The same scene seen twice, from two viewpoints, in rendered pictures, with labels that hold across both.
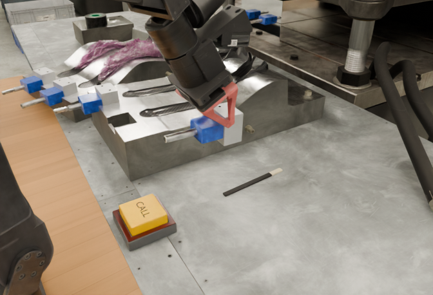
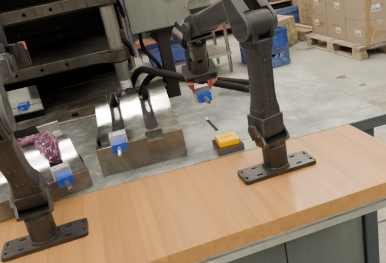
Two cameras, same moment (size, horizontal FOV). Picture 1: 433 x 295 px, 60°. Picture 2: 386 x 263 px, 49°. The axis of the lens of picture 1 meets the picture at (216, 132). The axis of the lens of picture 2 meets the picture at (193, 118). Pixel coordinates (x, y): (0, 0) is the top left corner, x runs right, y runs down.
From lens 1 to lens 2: 123 cm
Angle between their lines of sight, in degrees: 60
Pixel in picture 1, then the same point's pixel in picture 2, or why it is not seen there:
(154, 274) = not seen: hidden behind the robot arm
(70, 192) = (184, 173)
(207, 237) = (244, 132)
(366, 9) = (125, 53)
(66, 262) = (243, 165)
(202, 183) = (203, 136)
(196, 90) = (210, 70)
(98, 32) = not seen: outside the picture
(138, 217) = (232, 136)
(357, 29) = (123, 67)
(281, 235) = not seen: hidden behind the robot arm
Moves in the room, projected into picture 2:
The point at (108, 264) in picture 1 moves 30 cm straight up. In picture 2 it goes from (249, 154) to (233, 53)
